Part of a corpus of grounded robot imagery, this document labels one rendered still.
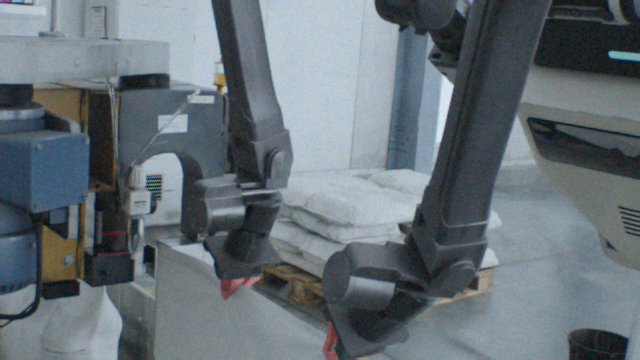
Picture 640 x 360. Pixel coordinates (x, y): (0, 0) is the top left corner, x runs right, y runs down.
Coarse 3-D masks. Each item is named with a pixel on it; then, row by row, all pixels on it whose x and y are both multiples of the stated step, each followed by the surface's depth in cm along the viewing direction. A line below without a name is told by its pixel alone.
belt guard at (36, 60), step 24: (0, 48) 95; (24, 48) 97; (48, 48) 100; (72, 48) 106; (96, 48) 113; (120, 48) 120; (144, 48) 128; (168, 48) 137; (0, 72) 95; (24, 72) 97; (48, 72) 101; (72, 72) 107; (96, 72) 113; (120, 72) 121; (144, 72) 129
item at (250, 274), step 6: (228, 270) 113; (234, 270) 114; (240, 270) 115; (246, 270) 115; (252, 270) 117; (258, 270) 118; (222, 276) 114; (228, 276) 114; (234, 276) 115; (240, 276) 115; (246, 276) 116; (252, 276) 117; (258, 276) 117; (246, 282) 118; (252, 282) 118
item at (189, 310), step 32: (160, 256) 136; (192, 256) 131; (160, 288) 137; (192, 288) 130; (160, 320) 138; (192, 320) 131; (224, 320) 123; (256, 320) 113; (288, 320) 107; (160, 352) 138; (192, 352) 132; (224, 352) 123; (256, 352) 114; (288, 352) 107; (320, 352) 102
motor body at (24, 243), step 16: (0, 112) 97; (16, 112) 99; (32, 112) 101; (0, 128) 99; (16, 128) 101; (32, 128) 104; (0, 208) 101; (16, 208) 103; (0, 224) 101; (16, 224) 103; (32, 224) 107; (0, 240) 100; (16, 240) 102; (32, 240) 105; (0, 256) 101; (16, 256) 102; (32, 256) 105; (0, 272) 101; (16, 272) 103; (32, 272) 106; (0, 288) 102; (16, 288) 104
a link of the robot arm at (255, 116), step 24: (216, 0) 101; (240, 0) 100; (216, 24) 103; (240, 24) 101; (240, 48) 102; (264, 48) 104; (240, 72) 103; (264, 72) 105; (240, 96) 105; (264, 96) 106; (240, 120) 107; (264, 120) 106; (240, 144) 111; (264, 144) 107; (288, 144) 109; (264, 168) 108
